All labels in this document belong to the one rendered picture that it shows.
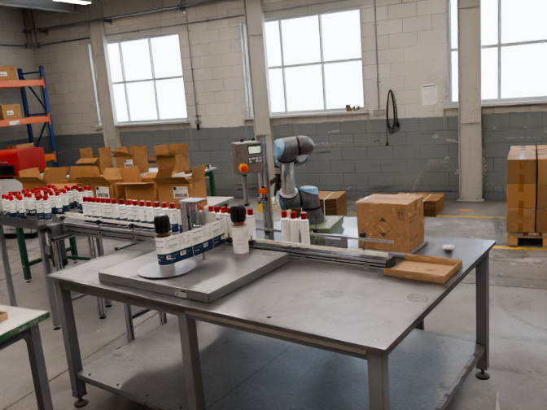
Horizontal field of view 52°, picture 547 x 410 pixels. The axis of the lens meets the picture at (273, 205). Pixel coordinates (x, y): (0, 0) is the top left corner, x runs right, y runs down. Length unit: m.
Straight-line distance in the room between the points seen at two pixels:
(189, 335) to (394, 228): 1.22
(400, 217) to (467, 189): 5.43
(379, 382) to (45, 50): 10.65
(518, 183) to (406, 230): 3.18
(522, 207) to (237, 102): 5.11
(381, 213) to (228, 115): 6.73
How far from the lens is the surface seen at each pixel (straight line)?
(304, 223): 3.12
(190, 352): 2.79
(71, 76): 11.68
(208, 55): 9.77
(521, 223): 6.24
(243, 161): 3.34
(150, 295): 2.85
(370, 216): 3.15
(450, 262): 2.98
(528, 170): 6.13
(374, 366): 2.20
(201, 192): 5.11
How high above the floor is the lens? 1.77
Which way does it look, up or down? 12 degrees down
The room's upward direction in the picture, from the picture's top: 5 degrees counter-clockwise
